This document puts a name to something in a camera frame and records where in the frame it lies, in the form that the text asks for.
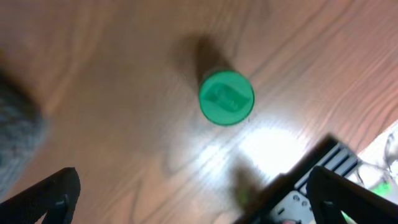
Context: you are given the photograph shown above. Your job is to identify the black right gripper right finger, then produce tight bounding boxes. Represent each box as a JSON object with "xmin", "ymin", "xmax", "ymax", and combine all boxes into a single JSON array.
[{"xmin": 307, "ymin": 166, "xmax": 397, "ymax": 224}]

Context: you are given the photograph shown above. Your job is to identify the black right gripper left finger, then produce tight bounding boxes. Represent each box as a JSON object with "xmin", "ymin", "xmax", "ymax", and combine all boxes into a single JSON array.
[{"xmin": 1, "ymin": 167, "xmax": 81, "ymax": 224}]

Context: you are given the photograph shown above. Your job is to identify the green lid jar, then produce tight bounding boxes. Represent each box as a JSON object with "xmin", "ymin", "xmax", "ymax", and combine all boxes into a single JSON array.
[{"xmin": 198, "ymin": 68, "xmax": 256, "ymax": 126}]

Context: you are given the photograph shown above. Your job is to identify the grey plastic basket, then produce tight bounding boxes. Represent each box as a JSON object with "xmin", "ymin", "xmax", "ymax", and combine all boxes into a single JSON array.
[{"xmin": 1, "ymin": 77, "xmax": 45, "ymax": 198}]

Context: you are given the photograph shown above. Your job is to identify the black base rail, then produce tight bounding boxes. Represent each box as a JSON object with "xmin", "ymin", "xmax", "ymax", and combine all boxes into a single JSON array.
[{"xmin": 235, "ymin": 134, "xmax": 363, "ymax": 224}]

